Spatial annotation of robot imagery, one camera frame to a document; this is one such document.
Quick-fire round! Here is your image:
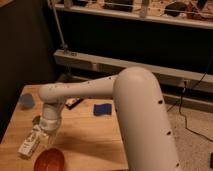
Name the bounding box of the blue plastic cup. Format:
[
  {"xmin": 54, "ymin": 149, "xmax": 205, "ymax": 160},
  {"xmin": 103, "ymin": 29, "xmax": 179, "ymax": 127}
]
[{"xmin": 19, "ymin": 93, "xmax": 35, "ymax": 108}]

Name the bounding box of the white rectangular box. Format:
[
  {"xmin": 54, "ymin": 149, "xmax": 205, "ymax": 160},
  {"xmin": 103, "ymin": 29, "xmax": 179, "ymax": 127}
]
[{"xmin": 18, "ymin": 128, "xmax": 44, "ymax": 159}]

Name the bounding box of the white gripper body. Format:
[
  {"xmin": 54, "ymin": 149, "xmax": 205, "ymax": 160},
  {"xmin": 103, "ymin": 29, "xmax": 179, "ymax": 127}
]
[{"xmin": 39, "ymin": 103, "xmax": 62, "ymax": 134}]

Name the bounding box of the white cluttered shelf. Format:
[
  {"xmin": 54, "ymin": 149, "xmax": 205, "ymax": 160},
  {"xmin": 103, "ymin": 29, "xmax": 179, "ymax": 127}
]
[{"xmin": 52, "ymin": 0, "xmax": 213, "ymax": 30}]

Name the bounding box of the black power cable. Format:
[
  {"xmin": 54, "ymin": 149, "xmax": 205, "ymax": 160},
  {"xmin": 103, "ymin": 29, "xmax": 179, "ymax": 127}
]
[{"xmin": 166, "ymin": 53, "xmax": 213, "ymax": 144}]

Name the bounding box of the metal stand pole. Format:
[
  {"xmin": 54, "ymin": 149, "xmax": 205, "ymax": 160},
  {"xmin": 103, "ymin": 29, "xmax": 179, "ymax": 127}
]
[{"xmin": 50, "ymin": 0, "xmax": 69, "ymax": 54}]

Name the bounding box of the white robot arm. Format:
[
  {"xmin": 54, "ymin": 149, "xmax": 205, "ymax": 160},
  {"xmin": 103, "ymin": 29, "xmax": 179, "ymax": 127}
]
[{"xmin": 39, "ymin": 67, "xmax": 183, "ymax": 171}]

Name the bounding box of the blue sponge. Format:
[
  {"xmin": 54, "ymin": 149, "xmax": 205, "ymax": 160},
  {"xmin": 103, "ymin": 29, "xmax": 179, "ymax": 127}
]
[{"xmin": 93, "ymin": 103, "xmax": 112, "ymax": 116}]

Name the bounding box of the red-brown ceramic bowl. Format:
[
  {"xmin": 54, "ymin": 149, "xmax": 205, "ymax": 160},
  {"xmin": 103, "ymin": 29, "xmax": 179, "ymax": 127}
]
[{"xmin": 33, "ymin": 148, "xmax": 65, "ymax": 171}]

